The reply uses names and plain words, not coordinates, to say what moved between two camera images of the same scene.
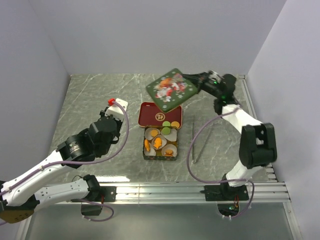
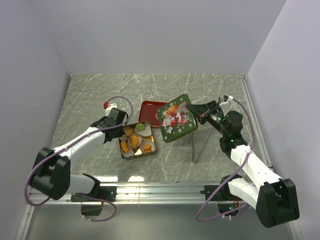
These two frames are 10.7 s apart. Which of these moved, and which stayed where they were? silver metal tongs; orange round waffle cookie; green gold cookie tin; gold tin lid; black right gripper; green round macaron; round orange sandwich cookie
Moved: round orange sandwich cookie; orange round waffle cookie; gold tin lid; green gold cookie tin; black right gripper; green round macaron
Stayed: silver metal tongs
